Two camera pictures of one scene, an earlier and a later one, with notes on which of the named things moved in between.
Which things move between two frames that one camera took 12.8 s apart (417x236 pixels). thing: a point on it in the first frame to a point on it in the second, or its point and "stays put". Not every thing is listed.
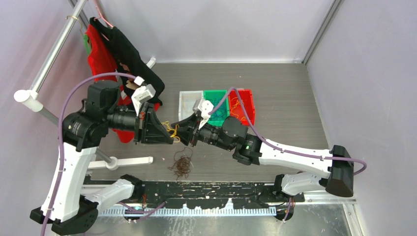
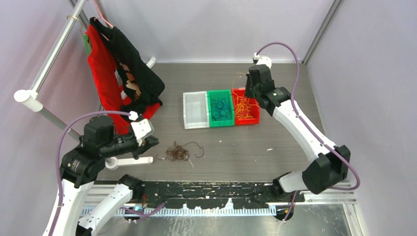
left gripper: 156,132 to 148,142
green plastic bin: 218,116 stays put
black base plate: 244,194 stays put
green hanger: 85,38 stays put
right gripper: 189,129 to 247,92
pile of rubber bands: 182,165 to 178,152
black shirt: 131,67 stays put
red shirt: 102,61 stays put
